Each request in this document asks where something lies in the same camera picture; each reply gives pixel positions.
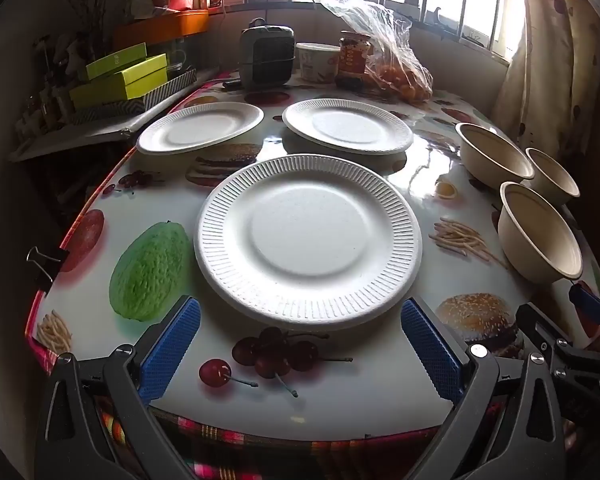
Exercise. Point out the black binder clip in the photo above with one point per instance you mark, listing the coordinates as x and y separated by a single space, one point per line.
47 260

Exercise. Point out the food printed glossy tablecloth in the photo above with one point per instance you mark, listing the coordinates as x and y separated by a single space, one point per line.
175 200

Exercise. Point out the red plaid cloth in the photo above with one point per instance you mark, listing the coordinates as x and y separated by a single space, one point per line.
280 455

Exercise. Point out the clear plastic bag of oranges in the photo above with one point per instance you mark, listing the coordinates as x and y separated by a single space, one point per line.
395 60

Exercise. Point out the black white striped box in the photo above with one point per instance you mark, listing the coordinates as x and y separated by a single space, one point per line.
145 100

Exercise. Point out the small grey desk heater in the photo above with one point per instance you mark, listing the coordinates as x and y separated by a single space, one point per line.
267 57

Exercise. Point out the dried branches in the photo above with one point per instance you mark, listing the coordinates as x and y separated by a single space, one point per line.
97 5

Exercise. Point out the grey flat board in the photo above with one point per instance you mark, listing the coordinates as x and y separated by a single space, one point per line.
90 132

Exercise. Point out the white plastic tub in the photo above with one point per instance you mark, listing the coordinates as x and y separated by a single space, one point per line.
317 62

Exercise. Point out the orange box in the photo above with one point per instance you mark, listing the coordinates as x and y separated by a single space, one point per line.
165 27

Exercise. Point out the white ribbed paper plate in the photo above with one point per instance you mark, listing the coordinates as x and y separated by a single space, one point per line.
200 127
347 125
305 240

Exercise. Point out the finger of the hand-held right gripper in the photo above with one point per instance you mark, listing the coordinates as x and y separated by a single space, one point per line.
555 345
587 305

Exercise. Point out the cream heart print curtain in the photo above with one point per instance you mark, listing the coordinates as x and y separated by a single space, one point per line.
545 60

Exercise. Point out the lime green box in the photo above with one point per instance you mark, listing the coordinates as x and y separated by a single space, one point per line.
125 82
115 60

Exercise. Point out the beige paper bowl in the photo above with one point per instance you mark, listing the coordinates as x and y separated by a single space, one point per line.
535 232
552 177
492 152

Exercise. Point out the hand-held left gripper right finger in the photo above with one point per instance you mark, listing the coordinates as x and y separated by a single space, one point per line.
430 355

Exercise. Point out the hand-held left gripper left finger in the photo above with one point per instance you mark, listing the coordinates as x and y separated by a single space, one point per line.
170 347

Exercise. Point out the black hook figure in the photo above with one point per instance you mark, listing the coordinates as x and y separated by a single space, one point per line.
438 14

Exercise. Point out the red label glass jar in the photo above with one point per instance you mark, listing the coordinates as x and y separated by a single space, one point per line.
352 57

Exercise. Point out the glass mug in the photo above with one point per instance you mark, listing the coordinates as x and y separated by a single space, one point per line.
176 60

